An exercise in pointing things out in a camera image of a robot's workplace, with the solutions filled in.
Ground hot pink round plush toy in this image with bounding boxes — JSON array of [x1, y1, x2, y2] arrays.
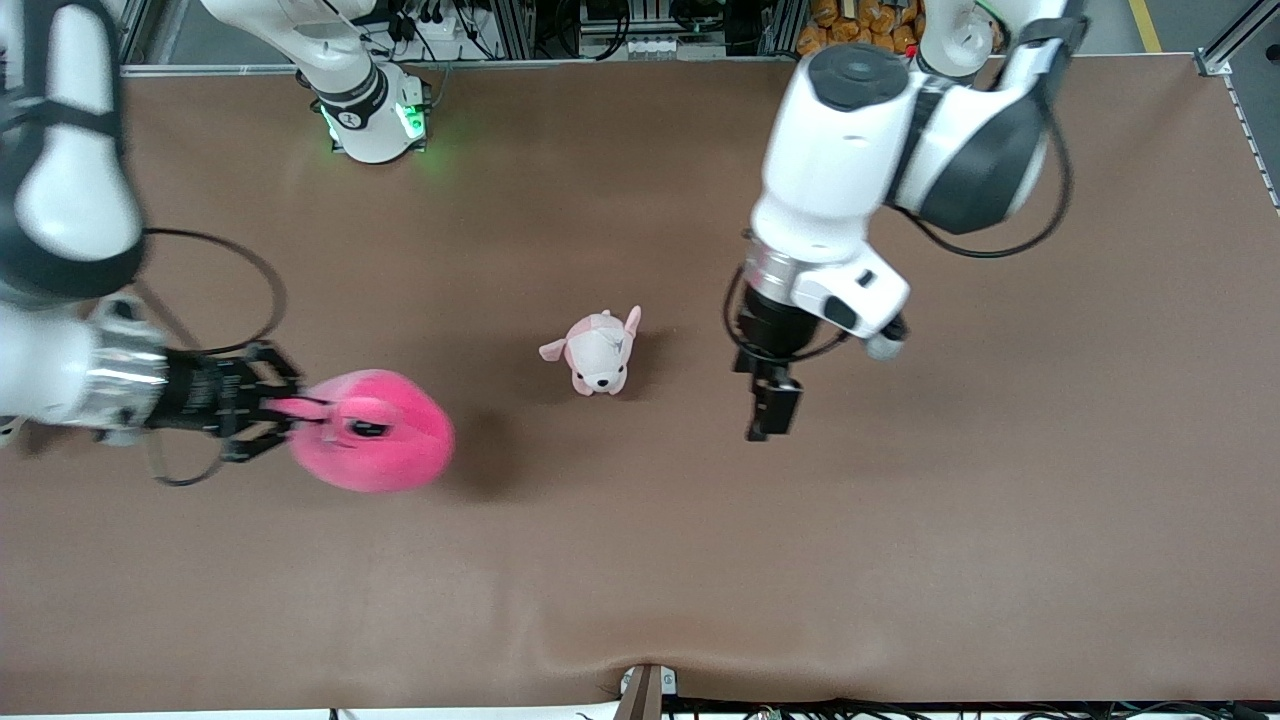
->
[[287, 368, 457, 494]]

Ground brown table mat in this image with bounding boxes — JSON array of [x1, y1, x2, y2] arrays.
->
[[0, 55, 1280, 716]]

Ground pale pink dog plush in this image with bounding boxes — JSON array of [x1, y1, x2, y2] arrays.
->
[[539, 305, 643, 398]]

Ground orange snack bag pile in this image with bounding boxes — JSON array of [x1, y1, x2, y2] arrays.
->
[[796, 0, 926, 58]]

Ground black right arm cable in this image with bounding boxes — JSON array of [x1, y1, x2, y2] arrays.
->
[[138, 227, 289, 489]]

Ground metal post with bracket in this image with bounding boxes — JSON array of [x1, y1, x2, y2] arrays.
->
[[617, 663, 679, 720]]

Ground aluminium table edge rail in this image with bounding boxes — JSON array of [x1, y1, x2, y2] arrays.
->
[[120, 55, 1206, 78]]

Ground aluminium frame struts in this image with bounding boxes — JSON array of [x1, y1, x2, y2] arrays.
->
[[118, 0, 153, 71]]

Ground aluminium corner frame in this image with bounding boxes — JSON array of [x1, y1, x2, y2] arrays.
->
[[1193, 0, 1280, 213]]

